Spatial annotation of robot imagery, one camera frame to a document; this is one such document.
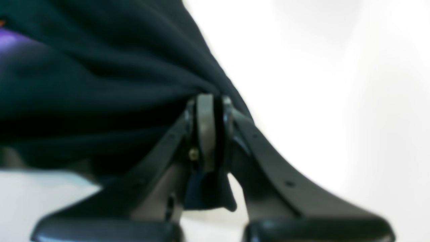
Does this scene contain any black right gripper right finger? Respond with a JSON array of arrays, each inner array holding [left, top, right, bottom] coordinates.
[[221, 96, 396, 242]]

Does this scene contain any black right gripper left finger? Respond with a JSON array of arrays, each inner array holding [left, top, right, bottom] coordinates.
[[31, 94, 215, 242]]

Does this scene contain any black t-shirt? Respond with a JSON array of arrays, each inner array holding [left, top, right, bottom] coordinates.
[[0, 0, 254, 212]]

